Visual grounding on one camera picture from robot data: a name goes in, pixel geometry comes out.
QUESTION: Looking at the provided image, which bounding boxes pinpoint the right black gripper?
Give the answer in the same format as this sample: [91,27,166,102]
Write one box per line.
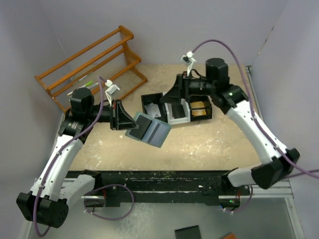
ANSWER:
[159,72,215,106]

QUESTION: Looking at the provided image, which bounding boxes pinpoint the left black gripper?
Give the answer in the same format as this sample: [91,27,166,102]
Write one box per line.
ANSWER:
[86,99,140,130]

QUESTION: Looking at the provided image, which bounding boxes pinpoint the black card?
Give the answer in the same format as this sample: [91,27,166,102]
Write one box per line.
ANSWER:
[171,104,185,119]
[129,115,152,140]

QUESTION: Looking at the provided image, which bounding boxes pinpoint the mint green card holder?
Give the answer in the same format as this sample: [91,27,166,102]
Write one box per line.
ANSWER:
[125,112,171,148]

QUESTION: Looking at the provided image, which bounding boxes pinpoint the grey magnetic stripe card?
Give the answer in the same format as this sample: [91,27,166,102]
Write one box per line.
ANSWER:
[142,120,171,148]

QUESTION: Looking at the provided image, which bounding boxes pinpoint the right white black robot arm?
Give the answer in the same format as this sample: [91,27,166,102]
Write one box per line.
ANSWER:
[160,58,300,195]

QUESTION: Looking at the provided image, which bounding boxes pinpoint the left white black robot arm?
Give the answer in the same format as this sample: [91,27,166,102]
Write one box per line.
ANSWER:
[16,86,138,228]

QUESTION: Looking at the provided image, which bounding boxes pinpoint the black card in white bin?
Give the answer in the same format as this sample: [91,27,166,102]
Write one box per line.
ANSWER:
[171,104,185,119]

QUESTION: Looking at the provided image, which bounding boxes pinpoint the gold credit card in bin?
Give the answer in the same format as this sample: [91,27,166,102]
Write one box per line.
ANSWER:
[190,101,207,117]

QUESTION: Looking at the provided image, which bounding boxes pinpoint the silver VIP card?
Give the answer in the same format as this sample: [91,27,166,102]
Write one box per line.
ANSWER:
[144,103,161,118]

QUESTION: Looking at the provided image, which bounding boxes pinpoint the black bin with gold card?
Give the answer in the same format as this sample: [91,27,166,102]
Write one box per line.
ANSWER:
[188,96,213,122]

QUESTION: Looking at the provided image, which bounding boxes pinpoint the white plastic bin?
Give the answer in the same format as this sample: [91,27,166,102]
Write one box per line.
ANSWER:
[164,99,190,125]

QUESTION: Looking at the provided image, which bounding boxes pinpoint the pens on rack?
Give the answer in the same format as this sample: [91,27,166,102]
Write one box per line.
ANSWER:
[67,81,98,97]

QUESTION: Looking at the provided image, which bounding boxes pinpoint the orange wooden rack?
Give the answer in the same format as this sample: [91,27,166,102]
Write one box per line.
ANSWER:
[34,25,148,113]

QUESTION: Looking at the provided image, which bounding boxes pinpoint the black square plate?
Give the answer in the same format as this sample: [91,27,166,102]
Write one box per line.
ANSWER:
[174,225,202,239]

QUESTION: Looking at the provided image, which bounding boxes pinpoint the orange brown object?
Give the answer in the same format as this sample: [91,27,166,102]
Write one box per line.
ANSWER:
[220,233,236,239]

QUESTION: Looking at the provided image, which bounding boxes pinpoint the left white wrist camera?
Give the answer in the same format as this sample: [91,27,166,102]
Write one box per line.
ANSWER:
[105,79,120,106]

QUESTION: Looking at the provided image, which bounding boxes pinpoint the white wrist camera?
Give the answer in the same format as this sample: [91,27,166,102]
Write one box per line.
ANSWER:
[180,51,196,76]
[105,79,120,106]

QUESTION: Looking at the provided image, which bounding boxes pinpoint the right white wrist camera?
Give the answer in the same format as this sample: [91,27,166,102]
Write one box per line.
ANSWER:
[180,51,196,76]

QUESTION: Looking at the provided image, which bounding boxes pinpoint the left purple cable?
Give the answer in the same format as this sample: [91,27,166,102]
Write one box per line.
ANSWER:
[32,76,108,237]

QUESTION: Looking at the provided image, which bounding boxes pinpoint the purple cable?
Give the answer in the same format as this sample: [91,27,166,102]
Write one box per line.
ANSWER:
[32,76,108,237]
[191,39,319,180]

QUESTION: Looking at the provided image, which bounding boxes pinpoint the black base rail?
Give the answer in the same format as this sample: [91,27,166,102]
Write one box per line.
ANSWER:
[67,170,252,207]

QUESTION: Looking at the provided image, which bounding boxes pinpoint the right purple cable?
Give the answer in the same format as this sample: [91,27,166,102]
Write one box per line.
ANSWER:
[191,39,319,180]

